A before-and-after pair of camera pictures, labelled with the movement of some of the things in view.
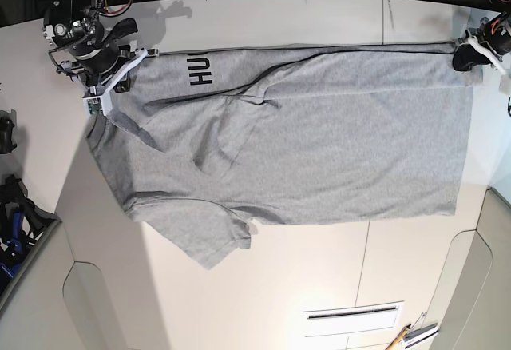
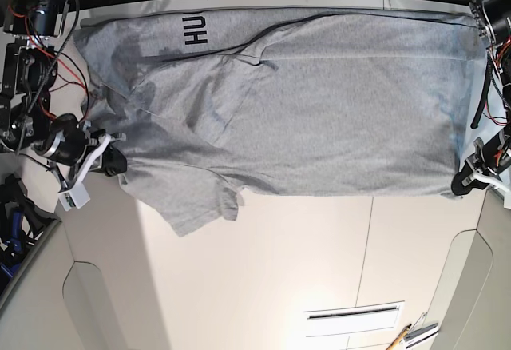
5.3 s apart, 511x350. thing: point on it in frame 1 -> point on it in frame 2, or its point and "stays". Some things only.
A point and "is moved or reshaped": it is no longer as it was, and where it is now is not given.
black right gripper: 493,36 -> 475,173
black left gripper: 96,57 -> 63,140
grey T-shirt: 207,142 is moved or reshaped
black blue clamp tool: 21,223 stays
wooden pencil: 398,338 stays
